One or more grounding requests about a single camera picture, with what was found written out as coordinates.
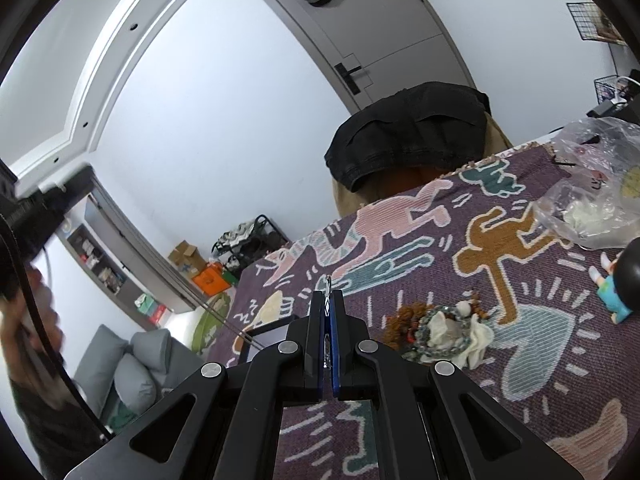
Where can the black jewelry box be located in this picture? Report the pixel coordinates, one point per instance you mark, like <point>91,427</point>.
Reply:
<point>261,337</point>

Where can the patterned purple woven blanket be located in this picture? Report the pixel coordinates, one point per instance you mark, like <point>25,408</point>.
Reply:
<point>557,362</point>

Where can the small cartoon figurine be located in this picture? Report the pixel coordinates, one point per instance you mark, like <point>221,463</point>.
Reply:
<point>619,288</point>

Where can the clear plastic bag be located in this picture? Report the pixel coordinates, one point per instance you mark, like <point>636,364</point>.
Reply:
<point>596,205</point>

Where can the black wire basket shelf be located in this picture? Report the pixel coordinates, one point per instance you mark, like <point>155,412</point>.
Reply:
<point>617,83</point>

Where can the grey door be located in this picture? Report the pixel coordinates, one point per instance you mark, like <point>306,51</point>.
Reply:
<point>370,49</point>

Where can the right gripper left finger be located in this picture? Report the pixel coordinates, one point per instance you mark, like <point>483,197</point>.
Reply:
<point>220,423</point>

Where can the orange box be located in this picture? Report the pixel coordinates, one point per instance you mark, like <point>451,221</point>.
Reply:
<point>210,281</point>

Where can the brown cardboard box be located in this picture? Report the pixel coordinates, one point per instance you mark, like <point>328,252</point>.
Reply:
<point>186,258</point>

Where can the grey sofa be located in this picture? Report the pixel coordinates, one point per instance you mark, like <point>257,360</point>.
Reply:
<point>121,379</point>

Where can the black shoe rack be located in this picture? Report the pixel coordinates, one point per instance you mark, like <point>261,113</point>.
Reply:
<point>248,242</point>

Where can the black jacket on chair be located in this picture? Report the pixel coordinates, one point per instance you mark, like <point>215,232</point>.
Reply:
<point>433,124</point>

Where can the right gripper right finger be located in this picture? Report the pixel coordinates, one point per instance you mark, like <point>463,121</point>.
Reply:
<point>431,422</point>

